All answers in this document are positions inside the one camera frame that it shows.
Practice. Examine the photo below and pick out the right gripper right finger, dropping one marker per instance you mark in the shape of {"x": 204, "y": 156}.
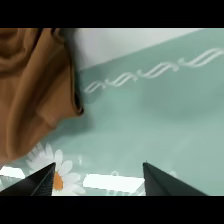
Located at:
{"x": 161, "y": 184}

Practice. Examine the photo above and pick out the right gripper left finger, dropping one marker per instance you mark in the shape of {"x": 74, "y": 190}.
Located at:
{"x": 39, "y": 184}

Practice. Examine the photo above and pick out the brown garment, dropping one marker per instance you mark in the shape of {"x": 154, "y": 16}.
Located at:
{"x": 30, "y": 86}

